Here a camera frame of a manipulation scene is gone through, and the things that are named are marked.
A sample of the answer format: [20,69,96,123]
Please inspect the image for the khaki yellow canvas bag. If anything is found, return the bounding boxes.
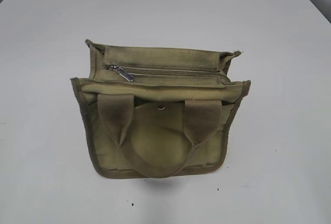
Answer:
[71,40,251,179]

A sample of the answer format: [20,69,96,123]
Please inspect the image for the metal zipper pull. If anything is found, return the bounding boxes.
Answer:
[110,65,134,82]

